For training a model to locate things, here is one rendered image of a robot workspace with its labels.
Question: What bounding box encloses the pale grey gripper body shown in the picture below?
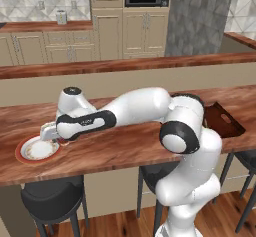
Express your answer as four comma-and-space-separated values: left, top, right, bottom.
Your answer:
39, 121, 62, 142

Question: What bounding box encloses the white plate with red rim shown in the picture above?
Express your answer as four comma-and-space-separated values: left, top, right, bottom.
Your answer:
14, 134, 63, 165

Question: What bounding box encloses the dark brown tray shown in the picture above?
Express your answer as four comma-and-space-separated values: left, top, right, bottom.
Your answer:
202, 101, 247, 139

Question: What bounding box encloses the black round stool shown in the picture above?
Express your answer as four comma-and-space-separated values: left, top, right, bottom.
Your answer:
20, 175, 90, 237
136, 160, 181, 237
213, 149, 256, 234

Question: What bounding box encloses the beige low cupboard run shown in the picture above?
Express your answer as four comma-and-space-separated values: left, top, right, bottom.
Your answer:
0, 30, 95, 67

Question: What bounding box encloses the beige tall cupboard run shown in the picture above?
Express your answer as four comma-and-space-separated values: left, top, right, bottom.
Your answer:
89, 0, 171, 61

